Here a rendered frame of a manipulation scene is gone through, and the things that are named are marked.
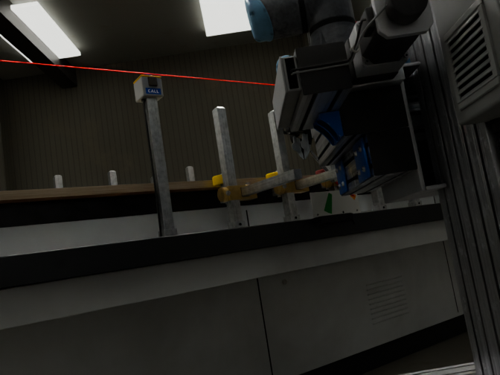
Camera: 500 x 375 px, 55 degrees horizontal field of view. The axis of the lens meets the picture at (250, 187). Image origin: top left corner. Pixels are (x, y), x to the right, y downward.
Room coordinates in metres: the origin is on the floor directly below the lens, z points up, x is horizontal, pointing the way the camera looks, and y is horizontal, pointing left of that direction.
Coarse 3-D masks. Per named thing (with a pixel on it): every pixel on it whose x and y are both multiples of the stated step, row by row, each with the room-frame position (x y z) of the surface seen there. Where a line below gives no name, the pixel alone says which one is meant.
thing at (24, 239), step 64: (192, 192) 1.80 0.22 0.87; (0, 256) 1.42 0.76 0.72; (384, 256) 2.39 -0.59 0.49; (448, 256) 2.69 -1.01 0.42; (64, 320) 1.51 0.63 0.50; (128, 320) 1.63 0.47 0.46; (192, 320) 1.76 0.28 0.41; (256, 320) 1.92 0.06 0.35; (320, 320) 2.11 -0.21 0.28; (384, 320) 2.33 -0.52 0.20; (448, 320) 2.66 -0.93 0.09
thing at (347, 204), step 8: (320, 192) 1.88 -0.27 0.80; (328, 192) 1.90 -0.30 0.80; (336, 192) 1.93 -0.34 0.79; (312, 200) 1.85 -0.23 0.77; (320, 200) 1.87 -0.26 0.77; (336, 200) 1.93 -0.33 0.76; (344, 200) 1.95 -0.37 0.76; (352, 200) 1.98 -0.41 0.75; (312, 208) 1.85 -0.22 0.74; (320, 208) 1.87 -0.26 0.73; (336, 208) 1.92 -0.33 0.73; (344, 208) 1.95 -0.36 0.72; (352, 208) 1.97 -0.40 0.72; (320, 216) 1.87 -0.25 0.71
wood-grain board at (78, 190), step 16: (304, 176) 2.06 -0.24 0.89; (0, 192) 1.37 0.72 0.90; (16, 192) 1.40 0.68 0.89; (32, 192) 1.42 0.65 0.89; (48, 192) 1.45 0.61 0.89; (64, 192) 1.48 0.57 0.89; (80, 192) 1.51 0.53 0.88; (96, 192) 1.54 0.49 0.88; (112, 192) 1.57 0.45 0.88; (128, 192) 1.60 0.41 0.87; (144, 192) 1.65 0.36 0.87
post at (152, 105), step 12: (144, 108) 1.50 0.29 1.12; (156, 108) 1.51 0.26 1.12; (156, 120) 1.50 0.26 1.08; (156, 132) 1.50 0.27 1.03; (156, 144) 1.50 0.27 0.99; (156, 156) 1.49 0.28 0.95; (156, 168) 1.49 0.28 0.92; (156, 180) 1.50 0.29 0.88; (156, 192) 1.50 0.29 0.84; (168, 192) 1.51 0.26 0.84; (156, 204) 1.50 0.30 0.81; (168, 204) 1.51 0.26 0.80; (168, 216) 1.50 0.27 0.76; (168, 228) 1.50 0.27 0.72
